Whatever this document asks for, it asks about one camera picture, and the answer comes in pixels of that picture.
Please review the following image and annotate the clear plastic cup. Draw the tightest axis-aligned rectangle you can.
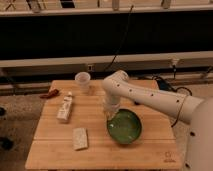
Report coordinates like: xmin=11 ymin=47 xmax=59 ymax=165
xmin=75 ymin=72 xmax=91 ymax=93

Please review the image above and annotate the black hanging cable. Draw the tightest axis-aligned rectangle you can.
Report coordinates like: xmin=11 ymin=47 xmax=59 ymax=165
xmin=103 ymin=4 xmax=135 ymax=72

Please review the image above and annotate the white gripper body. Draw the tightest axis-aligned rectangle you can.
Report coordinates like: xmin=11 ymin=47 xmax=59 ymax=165
xmin=103 ymin=100 xmax=120 ymax=120

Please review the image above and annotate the white sponge block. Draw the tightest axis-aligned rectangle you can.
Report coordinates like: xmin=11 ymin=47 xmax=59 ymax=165
xmin=73 ymin=128 xmax=88 ymax=150

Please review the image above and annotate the white tube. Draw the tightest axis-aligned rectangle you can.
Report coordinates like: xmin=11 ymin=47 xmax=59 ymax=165
xmin=57 ymin=91 xmax=73 ymax=122

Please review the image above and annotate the white wall plug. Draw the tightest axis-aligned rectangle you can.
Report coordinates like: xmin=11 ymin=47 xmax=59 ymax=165
xmin=171 ymin=58 xmax=179 ymax=67

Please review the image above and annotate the red object on table edge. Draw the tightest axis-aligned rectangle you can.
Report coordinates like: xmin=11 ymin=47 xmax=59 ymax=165
xmin=40 ymin=89 xmax=59 ymax=99

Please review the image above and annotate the black power adapter with cable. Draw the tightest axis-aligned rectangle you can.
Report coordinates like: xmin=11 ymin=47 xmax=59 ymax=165
xmin=152 ymin=76 xmax=193 ymax=96

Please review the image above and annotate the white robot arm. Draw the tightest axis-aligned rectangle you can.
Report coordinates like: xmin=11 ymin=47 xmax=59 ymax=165
xmin=102 ymin=70 xmax=213 ymax=171

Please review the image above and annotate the green ceramic bowl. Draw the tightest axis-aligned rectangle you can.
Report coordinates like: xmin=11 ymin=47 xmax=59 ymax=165
xmin=107 ymin=109 xmax=142 ymax=144

